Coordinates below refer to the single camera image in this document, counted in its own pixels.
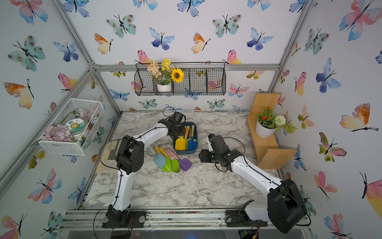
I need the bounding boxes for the sunflower bouquet white pot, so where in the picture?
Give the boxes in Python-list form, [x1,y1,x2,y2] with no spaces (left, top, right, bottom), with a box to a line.
[147,59,185,93]

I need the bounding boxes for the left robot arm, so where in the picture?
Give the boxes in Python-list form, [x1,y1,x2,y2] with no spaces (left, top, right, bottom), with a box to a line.
[111,112,187,212]

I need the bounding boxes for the teal plastic storage box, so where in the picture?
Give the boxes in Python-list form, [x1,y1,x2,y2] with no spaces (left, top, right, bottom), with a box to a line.
[173,121,199,155]

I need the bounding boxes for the round green tin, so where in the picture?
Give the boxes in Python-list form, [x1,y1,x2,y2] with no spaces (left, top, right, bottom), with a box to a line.
[65,118,86,134]

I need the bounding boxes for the light blue trowel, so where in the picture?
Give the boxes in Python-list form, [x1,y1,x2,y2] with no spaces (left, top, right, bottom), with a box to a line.
[148,145,167,168]

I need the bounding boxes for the wooden corner shelf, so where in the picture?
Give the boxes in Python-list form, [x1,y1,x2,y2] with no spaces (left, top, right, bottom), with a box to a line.
[246,93,297,170]

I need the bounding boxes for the green trowel yellow handle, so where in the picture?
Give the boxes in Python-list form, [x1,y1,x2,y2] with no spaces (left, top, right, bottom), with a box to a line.
[154,145,171,172]
[159,147,180,173]

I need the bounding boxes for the white wire side basket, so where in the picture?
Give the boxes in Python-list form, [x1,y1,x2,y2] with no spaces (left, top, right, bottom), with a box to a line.
[37,98,105,156]

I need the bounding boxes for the white and grey garden glove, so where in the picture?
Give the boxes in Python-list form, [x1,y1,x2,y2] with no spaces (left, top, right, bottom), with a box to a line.
[95,139,121,174]

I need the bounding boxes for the pink artificial flowers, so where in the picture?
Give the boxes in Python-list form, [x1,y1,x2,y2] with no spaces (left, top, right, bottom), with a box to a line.
[40,124,73,142]

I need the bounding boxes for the potted red flowers white pot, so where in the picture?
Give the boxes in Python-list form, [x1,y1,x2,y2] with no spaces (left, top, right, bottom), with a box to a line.
[256,107,297,138]

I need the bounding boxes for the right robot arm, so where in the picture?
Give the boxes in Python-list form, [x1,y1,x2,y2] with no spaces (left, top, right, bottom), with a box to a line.
[199,134,308,234]

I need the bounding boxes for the yellow plastic scoop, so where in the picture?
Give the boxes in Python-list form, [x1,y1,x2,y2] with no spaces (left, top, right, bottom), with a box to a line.
[175,136,187,151]

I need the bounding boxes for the black wire wall basket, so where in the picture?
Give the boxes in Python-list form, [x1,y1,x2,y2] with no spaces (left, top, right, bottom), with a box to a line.
[132,62,226,97]

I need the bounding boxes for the blue shovel wooden handle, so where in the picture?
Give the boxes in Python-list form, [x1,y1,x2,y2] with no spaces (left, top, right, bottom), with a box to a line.
[187,124,197,151]

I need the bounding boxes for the purple shovel pink handle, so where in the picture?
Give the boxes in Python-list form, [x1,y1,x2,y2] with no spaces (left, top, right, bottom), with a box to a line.
[166,148,193,171]

